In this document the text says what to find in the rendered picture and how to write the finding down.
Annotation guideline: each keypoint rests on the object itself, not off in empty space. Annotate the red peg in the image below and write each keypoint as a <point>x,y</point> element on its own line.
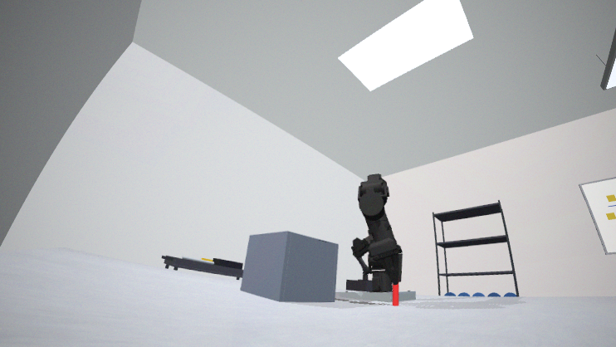
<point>395,295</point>

